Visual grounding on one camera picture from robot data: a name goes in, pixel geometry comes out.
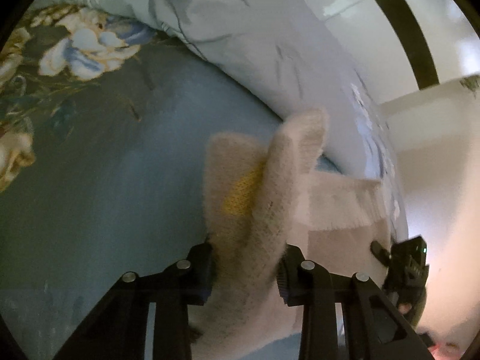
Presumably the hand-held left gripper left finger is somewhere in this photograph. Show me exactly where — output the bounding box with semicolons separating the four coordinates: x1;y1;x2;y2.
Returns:
52;243;215;360

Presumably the light blue daisy quilt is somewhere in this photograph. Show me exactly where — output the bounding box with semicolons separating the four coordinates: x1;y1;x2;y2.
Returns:
71;0;410;246

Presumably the floral blue bedsheet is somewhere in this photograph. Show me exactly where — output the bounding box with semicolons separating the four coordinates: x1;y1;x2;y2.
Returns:
0;0;340;360

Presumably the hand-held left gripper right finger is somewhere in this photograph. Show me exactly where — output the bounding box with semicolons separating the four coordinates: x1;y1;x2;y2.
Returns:
277;245;434;360

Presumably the green plant wall decal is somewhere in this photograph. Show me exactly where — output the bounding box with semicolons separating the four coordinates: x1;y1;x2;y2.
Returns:
459;75;480;100

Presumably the white wardrobe with black stripe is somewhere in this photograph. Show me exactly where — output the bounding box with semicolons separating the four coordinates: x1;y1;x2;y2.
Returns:
292;0;480;106

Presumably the beige knitted sweater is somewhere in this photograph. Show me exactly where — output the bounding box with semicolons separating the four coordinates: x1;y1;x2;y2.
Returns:
187;107;394;360

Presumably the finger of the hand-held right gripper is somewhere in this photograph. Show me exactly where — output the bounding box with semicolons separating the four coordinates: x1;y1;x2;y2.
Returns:
370;241;392;268

